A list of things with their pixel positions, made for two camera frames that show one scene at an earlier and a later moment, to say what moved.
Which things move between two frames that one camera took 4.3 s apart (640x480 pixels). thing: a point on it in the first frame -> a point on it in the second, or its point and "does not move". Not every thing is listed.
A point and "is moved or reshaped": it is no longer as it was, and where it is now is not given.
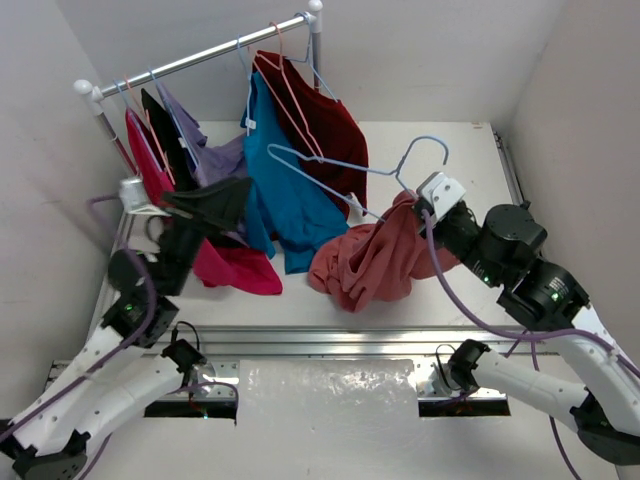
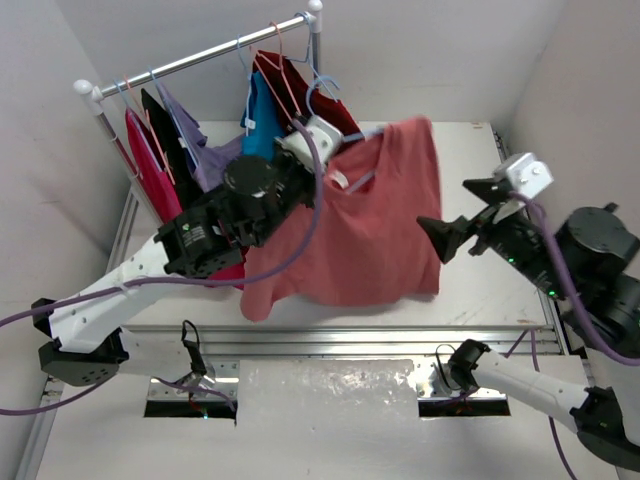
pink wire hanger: x=282 y=69 does not move
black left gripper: x=187 y=215 -> x=304 y=176
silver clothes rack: x=97 y=94 does not move
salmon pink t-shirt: x=361 y=264 is moved or reshaped
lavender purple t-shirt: x=220 y=160 does not move
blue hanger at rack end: x=306 y=60 does not move
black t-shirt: x=180 y=162 does not move
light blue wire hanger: x=276 y=152 -> x=347 y=138
